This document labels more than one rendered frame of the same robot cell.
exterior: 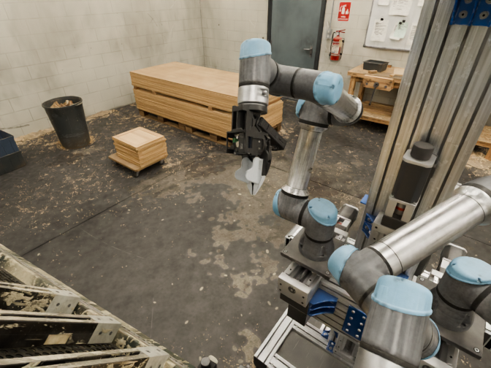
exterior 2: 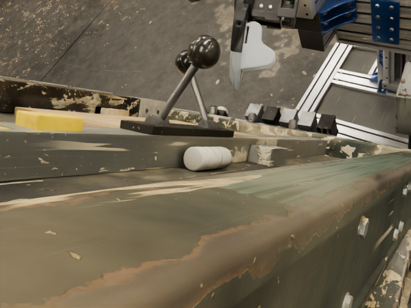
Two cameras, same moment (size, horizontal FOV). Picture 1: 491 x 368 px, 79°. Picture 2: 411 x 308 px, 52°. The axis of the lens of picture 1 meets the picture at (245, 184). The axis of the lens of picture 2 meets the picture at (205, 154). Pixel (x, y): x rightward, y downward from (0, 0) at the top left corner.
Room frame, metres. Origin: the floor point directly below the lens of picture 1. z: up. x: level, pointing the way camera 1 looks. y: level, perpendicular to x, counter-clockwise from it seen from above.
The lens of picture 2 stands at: (-0.39, -0.18, 1.84)
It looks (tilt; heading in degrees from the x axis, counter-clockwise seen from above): 51 degrees down; 25
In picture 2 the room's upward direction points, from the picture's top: 34 degrees counter-clockwise
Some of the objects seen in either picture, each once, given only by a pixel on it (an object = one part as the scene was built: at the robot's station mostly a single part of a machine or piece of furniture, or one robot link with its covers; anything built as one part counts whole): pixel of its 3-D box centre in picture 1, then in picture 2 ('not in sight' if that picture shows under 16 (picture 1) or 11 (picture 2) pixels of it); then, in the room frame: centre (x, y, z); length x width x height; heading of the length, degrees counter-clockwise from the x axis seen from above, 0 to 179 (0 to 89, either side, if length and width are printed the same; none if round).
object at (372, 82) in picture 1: (375, 90); not in sight; (4.42, -1.93, 0.70); 0.40 x 0.27 x 0.39; 53
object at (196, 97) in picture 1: (204, 100); not in sight; (4.92, 0.69, 0.39); 2.46 x 1.05 x 0.78; 53
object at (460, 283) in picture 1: (468, 281); not in sight; (0.61, -0.70, 1.20); 0.13 x 0.12 x 0.14; 25
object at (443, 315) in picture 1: (451, 301); not in sight; (0.61, -0.70, 1.09); 0.15 x 0.15 x 0.10
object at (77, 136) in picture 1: (69, 123); not in sight; (4.08, 2.56, 0.33); 0.52 x 0.51 x 0.65; 53
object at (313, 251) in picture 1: (317, 239); not in sight; (0.91, -0.30, 1.09); 0.15 x 0.15 x 0.10
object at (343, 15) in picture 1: (344, 11); not in sight; (5.66, -1.63, 1.64); 0.21 x 0.01 x 0.28; 53
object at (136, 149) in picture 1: (136, 150); not in sight; (3.45, 1.41, 0.20); 0.61 x 0.53 x 0.40; 53
